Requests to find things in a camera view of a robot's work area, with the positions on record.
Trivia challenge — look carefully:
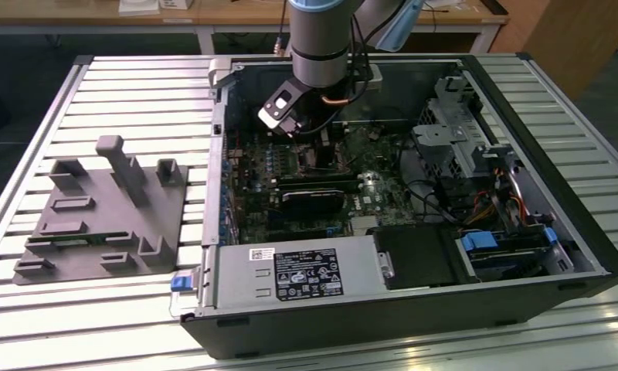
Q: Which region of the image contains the grey power supply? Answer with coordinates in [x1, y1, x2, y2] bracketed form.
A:
[197, 234, 393, 312]

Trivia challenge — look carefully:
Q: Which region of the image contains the CPU socket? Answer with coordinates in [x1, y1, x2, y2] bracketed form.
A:
[297, 143, 348, 173]

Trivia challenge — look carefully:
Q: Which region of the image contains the silver heat sink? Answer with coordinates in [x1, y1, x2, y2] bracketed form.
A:
[350, 216, 380, 235]

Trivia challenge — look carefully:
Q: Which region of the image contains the grey parts rack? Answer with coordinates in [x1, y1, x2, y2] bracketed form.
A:
[10, 134, 190, 286]

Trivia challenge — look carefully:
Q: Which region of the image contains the green RAM stick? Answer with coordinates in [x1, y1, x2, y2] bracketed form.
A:
[44, 236, 108, 247]

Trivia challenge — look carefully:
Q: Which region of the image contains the black PC case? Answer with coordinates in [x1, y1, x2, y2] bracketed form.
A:
[178, 52, 618, 361]

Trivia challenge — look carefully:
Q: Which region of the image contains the yellow wire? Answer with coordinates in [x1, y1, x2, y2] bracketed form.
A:
[462, 204, 496, 226]

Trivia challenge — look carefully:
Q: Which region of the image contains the black drive bay cover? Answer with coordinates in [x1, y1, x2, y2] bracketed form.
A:
[373, 223, 478, 291]

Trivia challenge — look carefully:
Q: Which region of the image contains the hard disk in blue carrier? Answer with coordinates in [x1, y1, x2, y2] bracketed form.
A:
[453, 228, 556, 281]

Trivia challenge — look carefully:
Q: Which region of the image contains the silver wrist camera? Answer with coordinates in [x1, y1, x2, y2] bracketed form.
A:
[258, 79, 310, 136]

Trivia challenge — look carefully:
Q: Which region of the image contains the metal drive cage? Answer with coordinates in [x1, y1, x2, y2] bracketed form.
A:
[425, 75, 498, 179]

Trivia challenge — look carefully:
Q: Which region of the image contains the orange wire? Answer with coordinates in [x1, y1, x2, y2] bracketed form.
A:
[509, 195, 528, 227]

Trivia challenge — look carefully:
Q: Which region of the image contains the cable with brass plug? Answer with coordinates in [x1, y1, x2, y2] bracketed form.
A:
[273, 0, 289, 58]

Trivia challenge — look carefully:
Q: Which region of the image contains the black graphics card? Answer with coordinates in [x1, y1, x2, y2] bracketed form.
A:
[280, 187, 344, 216]

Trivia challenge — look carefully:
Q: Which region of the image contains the wooden desk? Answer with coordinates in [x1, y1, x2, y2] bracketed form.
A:
[0, 0, 512, 55]

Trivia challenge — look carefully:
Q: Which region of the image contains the wooden cabinet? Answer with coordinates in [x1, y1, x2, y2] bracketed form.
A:
[489, 0, 618, 100]

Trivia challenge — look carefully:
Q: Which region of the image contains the green motherboard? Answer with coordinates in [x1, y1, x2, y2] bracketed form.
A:
[224, 123, 424, 247]

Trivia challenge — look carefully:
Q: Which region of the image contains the black internal cable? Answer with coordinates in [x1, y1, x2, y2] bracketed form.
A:
[406, 179, 468, 225]

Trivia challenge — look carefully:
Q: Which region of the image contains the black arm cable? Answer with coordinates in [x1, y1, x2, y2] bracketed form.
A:
[348, 15, 380, 105]

